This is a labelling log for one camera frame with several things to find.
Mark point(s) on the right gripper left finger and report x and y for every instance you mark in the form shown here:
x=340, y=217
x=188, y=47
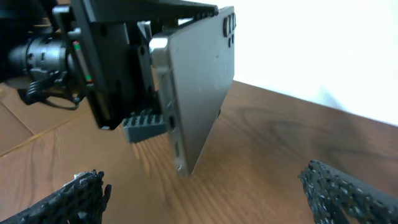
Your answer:
x=81, y=200

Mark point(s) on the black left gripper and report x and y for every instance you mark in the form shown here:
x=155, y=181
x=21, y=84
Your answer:
x=110, y=55

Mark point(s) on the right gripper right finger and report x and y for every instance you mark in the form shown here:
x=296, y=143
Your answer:
x=333, y=196

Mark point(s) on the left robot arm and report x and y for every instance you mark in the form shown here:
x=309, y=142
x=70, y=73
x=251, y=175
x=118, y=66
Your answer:
x=34, y=57

